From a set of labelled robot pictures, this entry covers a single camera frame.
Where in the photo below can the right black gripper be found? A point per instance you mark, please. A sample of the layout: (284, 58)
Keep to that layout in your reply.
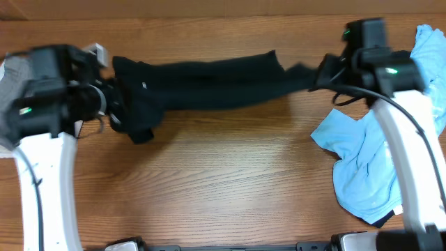
(327, 72)

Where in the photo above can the black t-shirt with white logo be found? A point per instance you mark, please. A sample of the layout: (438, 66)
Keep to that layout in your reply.
(148, 91)

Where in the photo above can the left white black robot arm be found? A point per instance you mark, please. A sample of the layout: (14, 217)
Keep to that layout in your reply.
(65, 91)

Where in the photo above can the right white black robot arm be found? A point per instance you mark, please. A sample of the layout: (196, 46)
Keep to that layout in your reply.
(394, 89)

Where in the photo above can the dark navy garment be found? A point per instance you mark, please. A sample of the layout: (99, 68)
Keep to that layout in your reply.
(401, 55)

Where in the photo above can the grey folded shorts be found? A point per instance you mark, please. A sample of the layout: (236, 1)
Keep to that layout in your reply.
(12, 90)

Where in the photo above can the pale pink folded garment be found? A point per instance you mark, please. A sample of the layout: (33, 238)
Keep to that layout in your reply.
(3, 146)

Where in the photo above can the light blue t-shirt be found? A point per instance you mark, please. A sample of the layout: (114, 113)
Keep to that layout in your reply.
(364, 178)

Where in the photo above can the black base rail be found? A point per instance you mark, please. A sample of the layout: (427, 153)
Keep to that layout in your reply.
(137, 244)

